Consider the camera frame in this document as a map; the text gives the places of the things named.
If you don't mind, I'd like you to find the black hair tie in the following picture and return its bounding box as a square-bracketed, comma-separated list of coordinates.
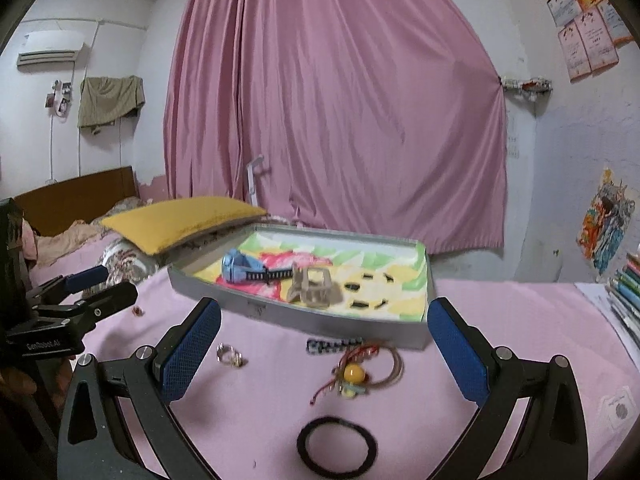
[296, 416, 377, 476]

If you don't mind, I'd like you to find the grey box with colourful lining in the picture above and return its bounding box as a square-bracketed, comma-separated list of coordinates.
[167, 222, 428, 351]

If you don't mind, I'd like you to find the black and white beaded bracelet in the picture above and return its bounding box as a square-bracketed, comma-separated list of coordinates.
[306, 337, 363, 356]

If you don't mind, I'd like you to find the pink curtain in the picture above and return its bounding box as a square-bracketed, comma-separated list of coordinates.
[162, 0, 508, 256]

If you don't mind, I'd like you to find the pink bed sheet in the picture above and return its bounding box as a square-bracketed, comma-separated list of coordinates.
[25, 237, 640, 480]

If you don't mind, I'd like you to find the wall pipe fixture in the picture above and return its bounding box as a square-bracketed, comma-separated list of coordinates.
[500, 75, 553, 97]

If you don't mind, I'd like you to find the brown wooden headboard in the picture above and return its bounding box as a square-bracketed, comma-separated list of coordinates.
[12, 166, 138, 237]

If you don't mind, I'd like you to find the yellow pillow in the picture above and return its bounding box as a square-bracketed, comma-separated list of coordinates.
[100, 196, 268, 256]

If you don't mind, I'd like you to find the white paper packet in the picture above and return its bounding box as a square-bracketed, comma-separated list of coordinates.
[597, 385, 638, 431]

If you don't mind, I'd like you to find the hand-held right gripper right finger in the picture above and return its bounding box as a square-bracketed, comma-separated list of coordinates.
[427, 297, 588, 480]

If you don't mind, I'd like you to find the silver ring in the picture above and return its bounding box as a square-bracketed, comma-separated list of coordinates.
[216, 342, 248, 368]

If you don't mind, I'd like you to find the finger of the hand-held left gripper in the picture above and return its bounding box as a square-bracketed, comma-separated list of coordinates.
[27, 266, 108, 306]
[30, 282, 139, 333]

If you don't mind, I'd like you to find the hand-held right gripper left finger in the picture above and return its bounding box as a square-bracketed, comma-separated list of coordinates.
[57, 297, 223, 480]

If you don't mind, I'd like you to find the group of wall certificates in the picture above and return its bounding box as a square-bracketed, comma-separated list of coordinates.
[537, 0, 633, 83]

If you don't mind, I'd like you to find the olive hanging cloth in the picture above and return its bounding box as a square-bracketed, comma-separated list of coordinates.
[77, 75, 146, 136]

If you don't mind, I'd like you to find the stack of books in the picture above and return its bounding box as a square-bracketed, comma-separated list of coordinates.
[605, 250, 640, 351]

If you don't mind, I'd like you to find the wall socket with plugs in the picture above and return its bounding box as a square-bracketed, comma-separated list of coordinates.
[45, 80, 73, 121]

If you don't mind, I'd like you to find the blue watch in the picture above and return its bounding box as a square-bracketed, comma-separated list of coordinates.
[221, 249, 296, 286]

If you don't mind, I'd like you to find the white air conditioner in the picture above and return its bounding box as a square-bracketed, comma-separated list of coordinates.
[16, 30, 88, 68]

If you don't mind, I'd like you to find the pink bead red string bracelet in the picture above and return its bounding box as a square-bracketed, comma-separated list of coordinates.
[310, 342, 401, 407]

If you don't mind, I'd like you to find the colourful wall poster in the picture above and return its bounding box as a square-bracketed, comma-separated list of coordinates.
[577, 167, 630, 276]

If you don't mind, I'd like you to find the peach blanket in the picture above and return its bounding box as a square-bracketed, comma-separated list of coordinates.
[32, 219, 108, 267]

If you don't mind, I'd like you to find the beige hair claw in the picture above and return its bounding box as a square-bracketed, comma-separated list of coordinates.
[286, 262, 343, 308]

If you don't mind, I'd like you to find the white plastic hook bar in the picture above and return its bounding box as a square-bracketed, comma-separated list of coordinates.
[246, 155, 265, 200]

